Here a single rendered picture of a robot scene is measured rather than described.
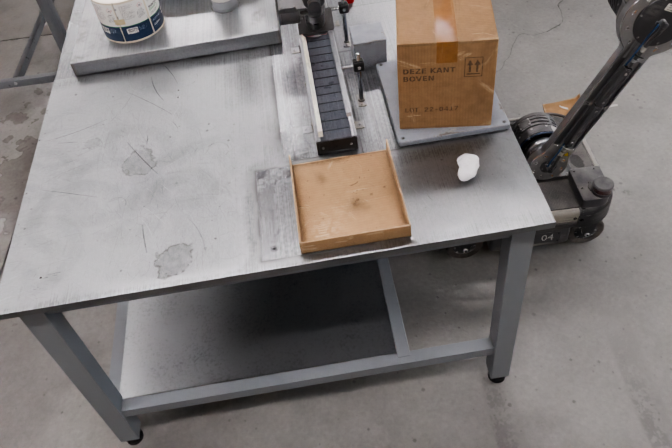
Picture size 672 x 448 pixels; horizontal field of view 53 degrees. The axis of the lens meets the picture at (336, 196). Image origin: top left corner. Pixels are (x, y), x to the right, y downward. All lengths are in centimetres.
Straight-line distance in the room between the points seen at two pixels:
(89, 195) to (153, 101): 39
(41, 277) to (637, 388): 179
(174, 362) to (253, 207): 71
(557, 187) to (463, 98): 87
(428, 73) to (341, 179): 34
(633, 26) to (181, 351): 169
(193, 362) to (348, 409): 52
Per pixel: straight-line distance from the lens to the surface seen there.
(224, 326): 223
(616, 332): 249
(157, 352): 225
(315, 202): 166
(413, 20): 172
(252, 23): 224
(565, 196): 250
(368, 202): 164
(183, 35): 226
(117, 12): 225
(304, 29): 196
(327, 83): 193
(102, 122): 209
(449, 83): 171
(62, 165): 200
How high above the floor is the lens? 205
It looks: 47 degrees down
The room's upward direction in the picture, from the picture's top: 8 degrees counter-clockwise
